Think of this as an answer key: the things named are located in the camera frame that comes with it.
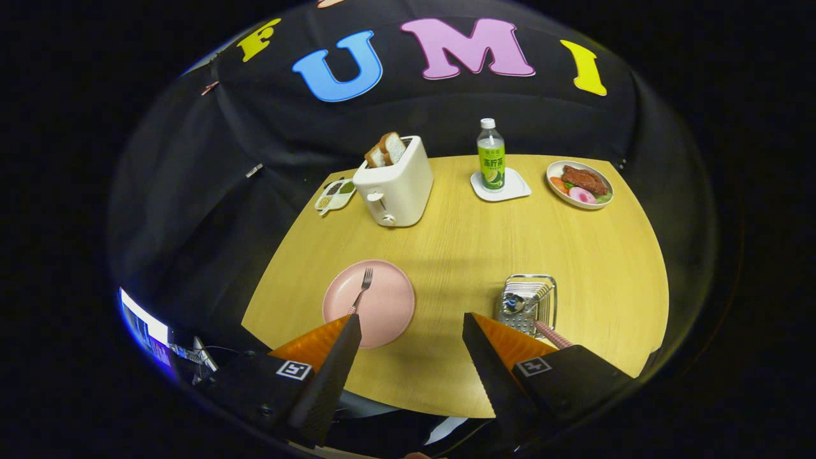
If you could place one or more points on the bread slice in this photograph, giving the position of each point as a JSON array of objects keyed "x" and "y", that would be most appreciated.
[
  {"x": 375, "y": 157},
  {"x": 395, "y": 148}
]

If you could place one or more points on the pink radish slice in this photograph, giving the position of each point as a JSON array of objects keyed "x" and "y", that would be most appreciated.
[{"x": 582, "y": 196}]

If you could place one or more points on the silver backdrop clip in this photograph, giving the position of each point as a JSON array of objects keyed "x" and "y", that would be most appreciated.
[{"x": 254, "y": 170}]

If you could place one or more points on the black backdrop cloth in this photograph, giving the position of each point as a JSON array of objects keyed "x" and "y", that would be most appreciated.
[{"x": 191, "y": 223}]

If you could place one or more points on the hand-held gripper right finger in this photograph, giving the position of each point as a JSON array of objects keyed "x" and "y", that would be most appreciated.
[{"x": 494, "y": 376}]

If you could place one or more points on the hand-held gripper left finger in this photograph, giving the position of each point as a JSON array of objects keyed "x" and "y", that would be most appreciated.
[{"x": 331, "y": 382}]

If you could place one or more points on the brown meat slab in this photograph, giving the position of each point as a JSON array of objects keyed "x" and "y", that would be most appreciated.
[{"x": 585, "y": 180}]

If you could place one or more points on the white toaster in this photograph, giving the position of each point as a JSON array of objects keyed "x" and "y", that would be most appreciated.
[{"x": 401, "y": 191}]

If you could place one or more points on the pink backdrop clip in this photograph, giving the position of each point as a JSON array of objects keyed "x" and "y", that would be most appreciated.
[{"x": 210, "y": 88}]

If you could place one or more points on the open laptop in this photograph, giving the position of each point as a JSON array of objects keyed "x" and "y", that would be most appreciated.
[{"x": 150, "y": 328}]

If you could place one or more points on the pink round plate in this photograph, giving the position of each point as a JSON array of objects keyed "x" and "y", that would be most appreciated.
[{"x": 389, "y": 306}]

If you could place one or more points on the green label drink bottle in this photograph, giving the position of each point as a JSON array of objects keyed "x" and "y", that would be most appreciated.
[{"x": 491, "y": 162}]

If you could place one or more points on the metal drain basket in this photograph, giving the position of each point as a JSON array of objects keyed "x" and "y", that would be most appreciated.
[{"x": 542, "y": 312}]

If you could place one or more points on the white square coaster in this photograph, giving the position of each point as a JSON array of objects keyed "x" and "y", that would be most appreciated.
[{"x": 517, "y": 188}]

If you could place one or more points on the white oval food plate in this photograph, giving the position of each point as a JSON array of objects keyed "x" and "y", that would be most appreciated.
[{"x": 561, "y": 197}]

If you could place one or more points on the white divided seasoning dish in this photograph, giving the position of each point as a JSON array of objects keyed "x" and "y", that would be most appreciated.
[{"x": 331, "y": 199}]

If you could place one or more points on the orange carrot slice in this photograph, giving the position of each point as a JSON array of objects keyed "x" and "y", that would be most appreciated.
[{"x": 558, "y": 185}]

